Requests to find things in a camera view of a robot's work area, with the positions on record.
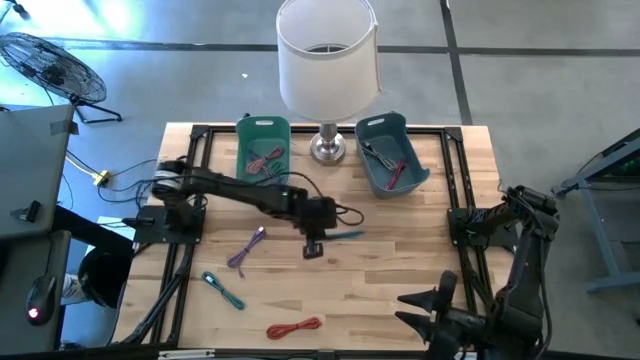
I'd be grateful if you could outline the black cable loop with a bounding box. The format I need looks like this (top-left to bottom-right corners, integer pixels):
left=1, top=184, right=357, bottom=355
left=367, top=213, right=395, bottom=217
left=289, top=171, right=366, bottom=228

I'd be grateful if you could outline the person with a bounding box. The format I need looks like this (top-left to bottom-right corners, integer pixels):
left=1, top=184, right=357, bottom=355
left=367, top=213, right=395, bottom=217
left=52, top=203, right=135, bottom=310

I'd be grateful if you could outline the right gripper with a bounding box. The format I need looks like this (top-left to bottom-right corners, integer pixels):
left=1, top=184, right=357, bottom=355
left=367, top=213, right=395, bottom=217
left=394, top=286, right=501, bottom=360

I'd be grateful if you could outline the maroon white braided cable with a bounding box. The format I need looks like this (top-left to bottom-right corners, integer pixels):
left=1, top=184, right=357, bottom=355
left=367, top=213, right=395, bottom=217
left=383, top=159, right=408, bottom=192

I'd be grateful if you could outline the grey desk panel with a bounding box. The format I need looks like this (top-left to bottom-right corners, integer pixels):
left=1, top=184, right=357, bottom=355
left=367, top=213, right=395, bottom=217
left=0, top=103, right=76, bottom=241

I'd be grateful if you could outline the red smooth cable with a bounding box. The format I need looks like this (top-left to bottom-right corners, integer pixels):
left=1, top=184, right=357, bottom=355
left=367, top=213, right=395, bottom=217
left=265, top=316, right=323, bottom=342

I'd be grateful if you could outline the yellow power plug cable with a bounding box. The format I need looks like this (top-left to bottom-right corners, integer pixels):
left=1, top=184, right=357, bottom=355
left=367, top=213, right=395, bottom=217
left=63, top=151, right=112, bottom=188

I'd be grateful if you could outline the workbench with blue-grey legs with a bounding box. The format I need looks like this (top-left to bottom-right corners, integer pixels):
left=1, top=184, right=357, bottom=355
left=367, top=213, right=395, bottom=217
left=549, top=127, right=640, bottom=296

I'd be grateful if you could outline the pink braided cable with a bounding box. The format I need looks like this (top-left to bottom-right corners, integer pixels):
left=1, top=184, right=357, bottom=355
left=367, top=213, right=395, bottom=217
left=243, top=146, right=285, bottom=176

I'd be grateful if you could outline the purple braided cable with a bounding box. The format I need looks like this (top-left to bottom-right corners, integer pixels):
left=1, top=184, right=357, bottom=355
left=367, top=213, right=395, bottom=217
left=226, top=226, right=268, bottom=280

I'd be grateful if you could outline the black computer mouse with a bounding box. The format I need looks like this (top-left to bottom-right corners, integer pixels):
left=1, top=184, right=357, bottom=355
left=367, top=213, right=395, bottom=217
left=24, top=273, right=59, bottom=327

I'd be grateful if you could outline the grey green braided cable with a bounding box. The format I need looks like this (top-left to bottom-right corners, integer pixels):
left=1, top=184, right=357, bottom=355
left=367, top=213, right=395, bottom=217
left=360, top=141, right=397, bottom=172

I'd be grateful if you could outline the blue-grey plastic bin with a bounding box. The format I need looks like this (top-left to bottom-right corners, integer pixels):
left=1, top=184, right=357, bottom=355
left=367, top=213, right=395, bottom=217
left=354, top=111, right=431, bottom=200

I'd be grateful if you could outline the small black device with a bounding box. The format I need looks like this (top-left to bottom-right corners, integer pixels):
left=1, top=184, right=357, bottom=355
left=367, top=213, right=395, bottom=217
left=9, top=199, right=43, bottom=224

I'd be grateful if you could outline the green plastic bin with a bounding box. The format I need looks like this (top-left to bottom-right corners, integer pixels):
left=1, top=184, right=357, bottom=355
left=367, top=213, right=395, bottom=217
left=234, top=115, right=293, bottom=187

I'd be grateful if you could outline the black aluminium table frame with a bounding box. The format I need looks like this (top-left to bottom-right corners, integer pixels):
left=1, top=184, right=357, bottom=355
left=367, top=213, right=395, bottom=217
left=119, top=123, right=539, bottom=351

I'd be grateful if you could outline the green cable white connector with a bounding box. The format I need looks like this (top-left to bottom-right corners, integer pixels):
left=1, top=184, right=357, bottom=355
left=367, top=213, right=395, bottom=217
left=201, top=270, right=247, bottom=312

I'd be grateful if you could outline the dark grey desk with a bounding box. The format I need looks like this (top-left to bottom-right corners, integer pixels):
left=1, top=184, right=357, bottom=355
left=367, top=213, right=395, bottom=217
left=0, top=229, right=72, bottom=354

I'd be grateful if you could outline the silver lamp with white shade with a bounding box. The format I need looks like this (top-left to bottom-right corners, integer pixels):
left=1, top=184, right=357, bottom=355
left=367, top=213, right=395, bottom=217
left=275, top=0, right=384, bottom=166

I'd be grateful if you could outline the teal braided cable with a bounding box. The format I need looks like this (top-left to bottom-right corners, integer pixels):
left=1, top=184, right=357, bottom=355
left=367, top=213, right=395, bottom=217
left=319, top=228, right=367, bottom=242

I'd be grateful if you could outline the black floor fan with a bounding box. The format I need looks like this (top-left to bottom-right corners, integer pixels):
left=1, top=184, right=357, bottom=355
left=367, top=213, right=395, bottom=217
left=0, top=31, right=124, bottom=125

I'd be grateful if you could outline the white label strip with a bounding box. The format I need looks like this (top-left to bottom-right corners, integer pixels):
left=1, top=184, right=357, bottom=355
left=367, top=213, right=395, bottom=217
left=158, top=348, right=216, bottom=360

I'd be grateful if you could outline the purple smooth cable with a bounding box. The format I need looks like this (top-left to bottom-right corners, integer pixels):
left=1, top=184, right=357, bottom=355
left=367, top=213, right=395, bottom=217
left=262, top=158, right=290, bottom=185

